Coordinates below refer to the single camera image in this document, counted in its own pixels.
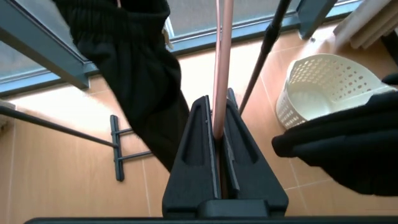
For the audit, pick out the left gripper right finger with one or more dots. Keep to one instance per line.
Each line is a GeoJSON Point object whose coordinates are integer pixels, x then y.
{"type": "Point", "coordinates": [261, 186]}

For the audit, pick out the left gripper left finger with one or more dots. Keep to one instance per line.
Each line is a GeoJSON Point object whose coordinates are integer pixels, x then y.
{"type": "Point", "coordinates": [186, 186]}

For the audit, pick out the pink clothes hanger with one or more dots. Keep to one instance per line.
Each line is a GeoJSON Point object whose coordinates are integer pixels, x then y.
{"type": "Point", "coordinates": [119, 3]}
{"type": "Point", "coordinates": [222, 77]}

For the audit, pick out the white laundry basket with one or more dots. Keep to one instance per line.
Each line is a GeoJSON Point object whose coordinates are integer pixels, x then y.
{"type": "Point", "coordinates": [311, 99]}

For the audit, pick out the black clothes rack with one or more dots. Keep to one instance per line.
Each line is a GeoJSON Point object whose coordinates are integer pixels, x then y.
{"type": "Point", "coordinates": [262, 53]}

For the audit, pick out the beige curtain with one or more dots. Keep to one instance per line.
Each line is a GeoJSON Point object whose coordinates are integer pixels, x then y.
{"type": "Point", "coordinates": [367, 25]}

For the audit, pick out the window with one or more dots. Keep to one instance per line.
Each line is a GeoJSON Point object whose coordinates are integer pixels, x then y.
{"type": "Point", "coordinates": [40, 43]}

